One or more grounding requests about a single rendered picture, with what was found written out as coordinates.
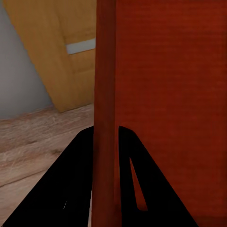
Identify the door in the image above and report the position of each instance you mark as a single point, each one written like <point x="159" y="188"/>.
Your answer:
<point x="60" y="39"/>

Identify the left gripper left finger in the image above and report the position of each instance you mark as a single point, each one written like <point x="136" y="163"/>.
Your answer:
<point x="61" y="198"/>

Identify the storage box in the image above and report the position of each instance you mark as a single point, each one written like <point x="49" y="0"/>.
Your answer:
<point x="161" y="71"/>

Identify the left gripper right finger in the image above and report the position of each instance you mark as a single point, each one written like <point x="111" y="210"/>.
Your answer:
<point x="165" y="209"/>

